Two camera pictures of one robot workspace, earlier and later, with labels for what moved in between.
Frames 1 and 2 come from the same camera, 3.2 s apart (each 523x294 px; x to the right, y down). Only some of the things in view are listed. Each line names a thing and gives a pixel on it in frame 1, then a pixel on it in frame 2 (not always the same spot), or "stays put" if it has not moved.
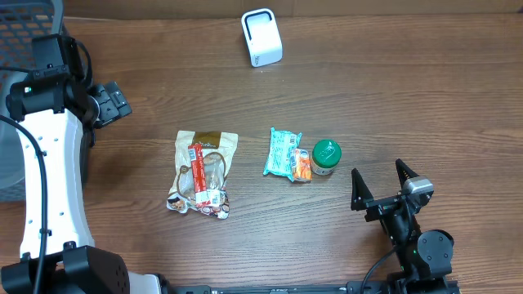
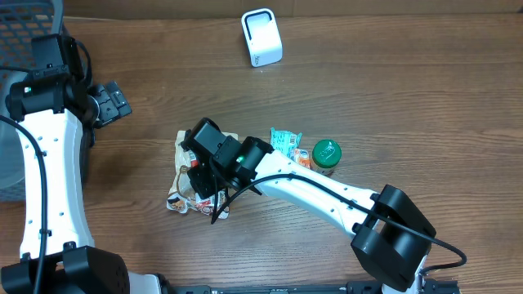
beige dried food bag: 203,161 stays put
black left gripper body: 112,105 stays put
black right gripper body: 380,208 -> 206,180
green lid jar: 326,155 stays put
